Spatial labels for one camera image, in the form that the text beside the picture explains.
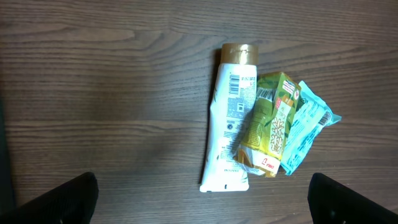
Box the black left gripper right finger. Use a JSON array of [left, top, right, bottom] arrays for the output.
[[307, 173, 397, 224]]

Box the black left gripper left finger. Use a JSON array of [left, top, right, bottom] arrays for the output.
[[1, 172, 99, 224]]

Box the green yellow drink carton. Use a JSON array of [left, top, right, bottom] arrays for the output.
[[234, 72, 301, 177]]

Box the teal wipes packet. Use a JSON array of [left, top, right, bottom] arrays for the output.
[[281, 80, 341, 175]]

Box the white tube gold cap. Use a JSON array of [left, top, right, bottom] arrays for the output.
[[200, 43, 259, 193]]

